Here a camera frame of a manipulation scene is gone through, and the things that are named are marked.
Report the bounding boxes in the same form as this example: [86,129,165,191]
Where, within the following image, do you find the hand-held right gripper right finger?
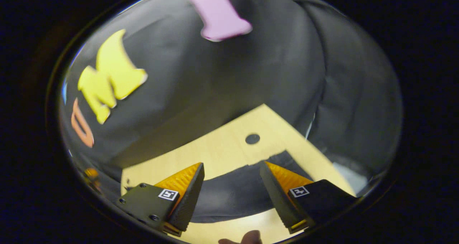
[260,161,358,235]

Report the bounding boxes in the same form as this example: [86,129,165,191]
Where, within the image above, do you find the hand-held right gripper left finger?
[115,162,205,236]

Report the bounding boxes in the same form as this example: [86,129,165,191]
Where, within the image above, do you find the dark jeans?
[190,150,313,224]

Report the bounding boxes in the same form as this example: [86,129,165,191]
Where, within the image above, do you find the black backdrop cloth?
[59,0,403,198]

